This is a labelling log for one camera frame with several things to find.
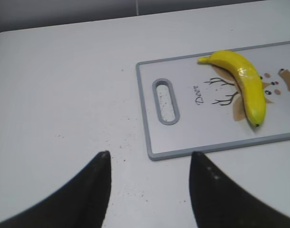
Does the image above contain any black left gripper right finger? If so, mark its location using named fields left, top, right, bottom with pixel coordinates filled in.
left=189, top=152, right=290, bottom=228

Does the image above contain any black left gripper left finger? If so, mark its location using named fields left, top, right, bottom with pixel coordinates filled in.
left=0, top=151, right=112, bottom=228

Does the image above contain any yellow plastic banana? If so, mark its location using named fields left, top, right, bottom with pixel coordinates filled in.
left=197, top=50, right=266, bottom=127

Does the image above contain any white deer cutting board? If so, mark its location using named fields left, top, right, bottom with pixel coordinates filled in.
left=136, top=41, right=290, bottom=161

